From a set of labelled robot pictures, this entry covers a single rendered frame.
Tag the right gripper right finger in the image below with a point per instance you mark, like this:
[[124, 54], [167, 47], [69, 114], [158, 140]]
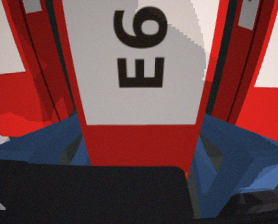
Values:
[[250, 164]]

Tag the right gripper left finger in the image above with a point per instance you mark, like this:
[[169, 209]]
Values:
[[44, 146]]

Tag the red box with white label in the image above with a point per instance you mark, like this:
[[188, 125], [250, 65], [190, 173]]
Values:
[[33, 89], [248, 92], [140, 73]]

